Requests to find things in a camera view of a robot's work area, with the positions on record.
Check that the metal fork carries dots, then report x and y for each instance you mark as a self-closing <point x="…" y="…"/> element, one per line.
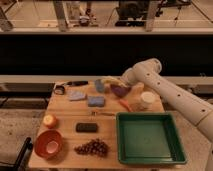
<point x="105" y="114"/>

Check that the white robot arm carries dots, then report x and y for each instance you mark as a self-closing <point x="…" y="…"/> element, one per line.
<point x="194" y="109"/>

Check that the apple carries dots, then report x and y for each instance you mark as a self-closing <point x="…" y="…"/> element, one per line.
<point x="50" y="121"/>

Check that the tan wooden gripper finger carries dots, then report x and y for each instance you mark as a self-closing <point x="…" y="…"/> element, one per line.
<point x="137" y="89"/>

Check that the yellow banana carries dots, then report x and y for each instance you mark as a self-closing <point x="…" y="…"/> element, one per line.
<point x="112" y="80"/>

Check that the grey blue cloth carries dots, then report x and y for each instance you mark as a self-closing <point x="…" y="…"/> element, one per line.
<point x="75" y="95"/>

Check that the purple bowl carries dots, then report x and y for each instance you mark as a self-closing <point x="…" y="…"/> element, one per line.
<point x="120" y="91"/>

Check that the orange carrot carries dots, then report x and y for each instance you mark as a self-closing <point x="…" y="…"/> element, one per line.
<point x="125" y="104"/>

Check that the wooden board table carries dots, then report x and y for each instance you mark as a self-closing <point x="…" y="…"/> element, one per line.
<point x="69" y="114"/>

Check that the bunch of dark grapes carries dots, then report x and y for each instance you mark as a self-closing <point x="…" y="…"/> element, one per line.
<point x="93" y="147"/>

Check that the blue sponge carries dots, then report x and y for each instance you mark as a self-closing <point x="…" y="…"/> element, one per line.
<point x="96" y="101"/>

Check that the blue grey cup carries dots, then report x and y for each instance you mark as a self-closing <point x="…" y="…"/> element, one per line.
<point x="99" y="86"/>

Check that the orange bowl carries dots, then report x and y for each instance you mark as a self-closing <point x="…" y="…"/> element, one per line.
<point x="48" y="144"/>

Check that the white round container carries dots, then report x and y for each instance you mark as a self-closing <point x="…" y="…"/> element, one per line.
<point x="147" y="98"/>

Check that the green plastic tray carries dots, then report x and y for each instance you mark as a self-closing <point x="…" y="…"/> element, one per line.
<point x="148" y="139"/>

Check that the dark brown rectangular block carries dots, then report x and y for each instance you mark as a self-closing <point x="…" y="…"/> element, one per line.
<point x="87" y="127"/>

